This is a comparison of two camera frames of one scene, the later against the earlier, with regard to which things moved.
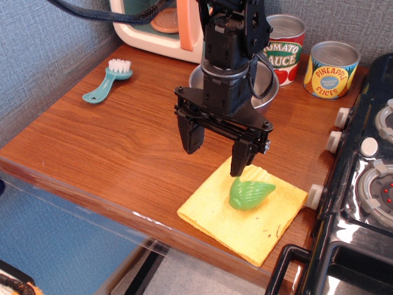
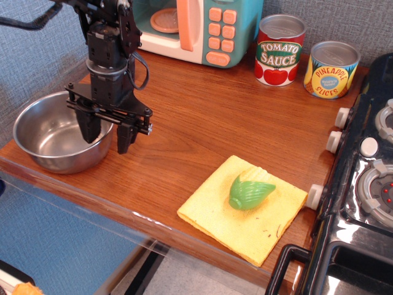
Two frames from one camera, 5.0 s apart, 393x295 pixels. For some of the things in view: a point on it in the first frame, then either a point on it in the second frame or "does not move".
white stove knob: (314, 196) does not move
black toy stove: (351, 252) does not move
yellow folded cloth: (256, 233) does not move
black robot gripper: (225, 104) → (108, 98)
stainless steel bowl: (265, 89) → (50, 133)
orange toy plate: (166, 21) does not move
